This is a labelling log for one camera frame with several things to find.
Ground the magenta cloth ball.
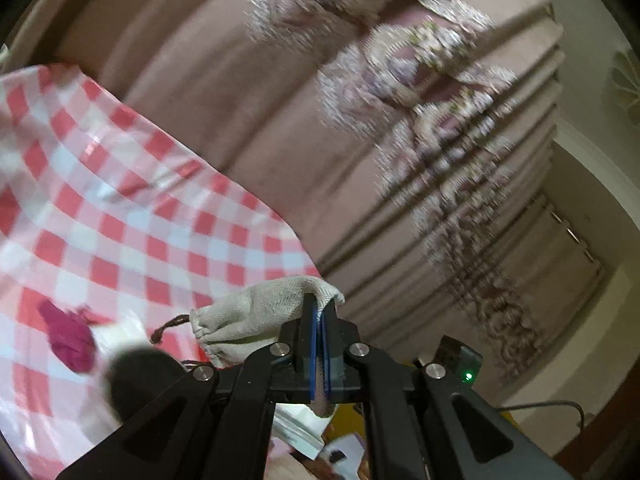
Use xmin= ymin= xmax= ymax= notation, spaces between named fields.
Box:
xmin=38 ymin=300 xmax=96 ymax=374

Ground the pink curtain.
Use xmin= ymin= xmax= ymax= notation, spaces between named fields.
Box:
xmin=42 ymin=0 xmax=599 ymax=402

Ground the red white checkered tablecloth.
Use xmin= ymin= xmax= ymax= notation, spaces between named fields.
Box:
xmin=1 ymin=65 xmax=316 ymax=479

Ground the black cable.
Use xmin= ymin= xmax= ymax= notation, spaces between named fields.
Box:
xmin=491 ymin=400 xmax=587 ymax=428

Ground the beige drawstring pouch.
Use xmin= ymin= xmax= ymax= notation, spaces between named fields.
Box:
xmin=151 ymin=275 xmax=345 ymax=368

